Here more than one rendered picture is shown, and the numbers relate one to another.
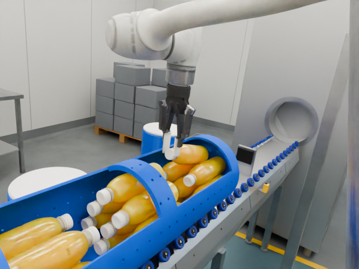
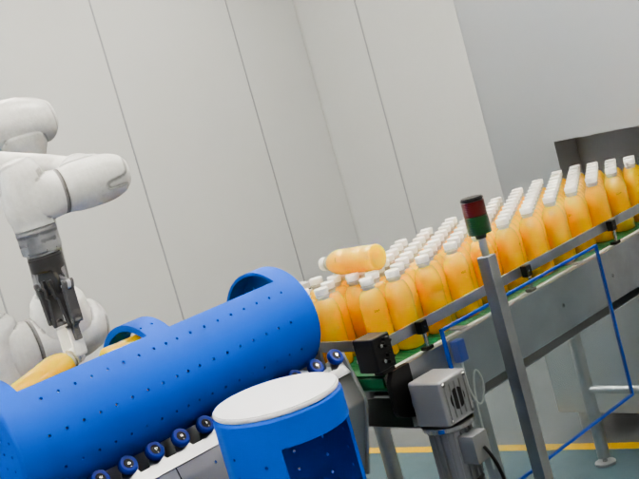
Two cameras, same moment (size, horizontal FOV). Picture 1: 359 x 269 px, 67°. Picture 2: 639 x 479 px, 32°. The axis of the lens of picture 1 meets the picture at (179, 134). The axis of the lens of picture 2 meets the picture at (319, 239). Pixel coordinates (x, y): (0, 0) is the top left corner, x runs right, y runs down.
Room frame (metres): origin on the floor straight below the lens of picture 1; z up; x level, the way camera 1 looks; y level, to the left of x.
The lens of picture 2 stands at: (3.12, 1.11, 1.62)
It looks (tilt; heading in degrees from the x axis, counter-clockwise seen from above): 7 degrees down; 192
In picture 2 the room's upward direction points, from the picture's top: 16 degrees counter-clockwise
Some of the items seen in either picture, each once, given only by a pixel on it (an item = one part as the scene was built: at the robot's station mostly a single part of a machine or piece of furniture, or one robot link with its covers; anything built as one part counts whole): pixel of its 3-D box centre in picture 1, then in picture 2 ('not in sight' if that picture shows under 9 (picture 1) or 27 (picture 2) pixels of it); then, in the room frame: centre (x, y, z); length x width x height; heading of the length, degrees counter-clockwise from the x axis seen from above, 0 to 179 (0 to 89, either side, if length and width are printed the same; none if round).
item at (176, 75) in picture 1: (180, 75); (39, 241); (0.85, 0.02, 1.48); 0.09 x 0.09 x 0.06
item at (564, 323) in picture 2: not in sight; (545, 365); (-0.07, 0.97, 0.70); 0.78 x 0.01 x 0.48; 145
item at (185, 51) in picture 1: (181, 37); (29, 192); (0.85, 0.03, 1.59); 0.13 x 0.11 x 0.16; 130
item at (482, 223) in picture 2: not in sight; (477, 224); (0.19, 0.90, 1.18); 0.06 x 0.06 x 0.05
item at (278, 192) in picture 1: (271, 218); not in sight; (1.93, -0.83, 0.31); 0.06 x 0.06 x 0.63; 55
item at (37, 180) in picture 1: (52, 184); (275, 397); (0.88, 0.44, 1.03); 0.28 x 0.28 x 0.01
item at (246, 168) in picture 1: (244, 160); not in sight; (1.40, -0.37, 1.00); 0.10 x 0.04 x 0.15; 55
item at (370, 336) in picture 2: not in sight; (374, 354); (0.38, 0.58, 0.95); 0.10 x 0.07 x 0.10; 55
